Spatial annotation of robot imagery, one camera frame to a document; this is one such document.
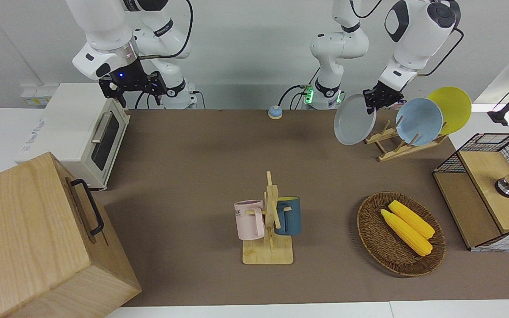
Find yellow plate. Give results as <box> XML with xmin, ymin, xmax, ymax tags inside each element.
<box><xmin>427</xmin><ymin>87</ymin><xmax>472</xmax><ymax>136</ymax></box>

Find wire grid wooden shelf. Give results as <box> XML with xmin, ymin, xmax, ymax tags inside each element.
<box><xmin>433</xmin><ymin>132</ymin><xmax>509</xmax><ymax>252</ymax></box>

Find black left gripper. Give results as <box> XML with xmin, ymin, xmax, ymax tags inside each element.
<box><xmin>363</xmin><ymin>79</ymin><xmax>404</xmax><ymax>115</ymax></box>

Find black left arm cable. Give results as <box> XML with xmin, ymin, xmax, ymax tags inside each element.
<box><xmin>418</xmin><ymin>29</ymin><xmax>465</xmax><ymax>76</ymax></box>

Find white power strip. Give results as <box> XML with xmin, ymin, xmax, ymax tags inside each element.
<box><xmin>21</xmin><ymin>86</ymin><xmax>56</xmax><ymax>106</ymax></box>

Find gray plate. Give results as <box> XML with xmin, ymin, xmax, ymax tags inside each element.
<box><xmin>333</xmin><ymin>94</ymin><xmax>377</xmax><ymax>146</ymax></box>

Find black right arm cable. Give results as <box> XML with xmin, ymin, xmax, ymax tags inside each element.
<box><xmin>137</xmin><ymin>0</ymin><xmax>193</xmax><ymax>60</ymax></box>

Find brown wicker basket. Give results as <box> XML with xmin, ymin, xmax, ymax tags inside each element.
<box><xmin>357</xmin><ymin>191</ymin><xmax>446</xmax><ymax>277</ymax></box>

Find pink mug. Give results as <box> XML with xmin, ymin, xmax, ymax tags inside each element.
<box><xmin>234</xmin><ymin>200</ymin><xmax>266</xmax><ymax>241</ymax></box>

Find black left base cables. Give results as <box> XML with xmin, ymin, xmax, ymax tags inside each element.
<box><xmin>278</xmin><ymin>84</ymin><xmax>318</xmax><ymax>110</ymax></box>

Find light wooden drawer box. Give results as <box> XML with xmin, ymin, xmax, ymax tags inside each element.
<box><xmin>0</xmin><ymin>151</ymin><xmax>142</xmax><ymax>318</ymax></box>

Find light blue plate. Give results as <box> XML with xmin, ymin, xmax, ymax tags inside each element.
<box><xmin>395</xmin><ymin>98</ymin><xmax>444</xmax><ymax>146</ymax></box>

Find wooden mug rack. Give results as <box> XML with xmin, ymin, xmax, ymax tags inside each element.
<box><xmin>242</xmin><ymin>171</ymin><xmax>294</xmax><ymax>265</ymax></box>

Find toaster oven door handle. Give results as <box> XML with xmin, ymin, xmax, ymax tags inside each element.
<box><xmin>91</xmin><ymin>111</ymin><xmax>114</xmax><ymax>144</ymax></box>

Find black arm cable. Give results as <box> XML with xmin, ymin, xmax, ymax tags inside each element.
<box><xmin>137</xmin><ymin>0</ymin><xmax>193</xmax><ymax>60</ymax></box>
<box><xmin>418</xmin><ymin>29</ymin><xmax>465</xmax><ymax>76</ymax></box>

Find dark blue mug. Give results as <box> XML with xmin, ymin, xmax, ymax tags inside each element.
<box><xmin>274</xmin><ymin>197</ymin><xmax>302</xmax><ymax>236</ymax></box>

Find brown table mat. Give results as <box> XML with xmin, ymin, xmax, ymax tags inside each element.
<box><xmin>104</xmin><ymin>108</ymin><xmax>509</xmax><ymax>307</ymax></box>

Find wooden plate rack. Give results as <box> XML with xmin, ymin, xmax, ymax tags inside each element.
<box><xmin>364</xmin><ymin>120</ymin><xmax>449</xmax><ymax>163</ymax></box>

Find white toaster oven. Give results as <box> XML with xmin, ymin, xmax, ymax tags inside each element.
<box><xmin>15</xmin><ymin>83</ymin><xmax>130</xmax><ymax>191</ymax></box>

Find yellow corn cob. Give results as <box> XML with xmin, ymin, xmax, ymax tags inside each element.
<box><xmin>380</xmin><ymin>209</ymin><xmax>433</xmax><ymax>257</ymax></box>
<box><xmin>388</xmin><ymin>200</ymin><xmax>435</xmax><ymax>240</ymax></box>

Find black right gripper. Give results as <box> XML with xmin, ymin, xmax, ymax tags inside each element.
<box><xmin>99</xmin><ymin>59</ymin><xmax>167</xmax><ymax>109</ymax></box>

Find black drawer box handle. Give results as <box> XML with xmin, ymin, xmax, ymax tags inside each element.
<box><xmin>70</xmin><ymin>178</ymin><xmax>105</xmax><ymax>236</ymax></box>

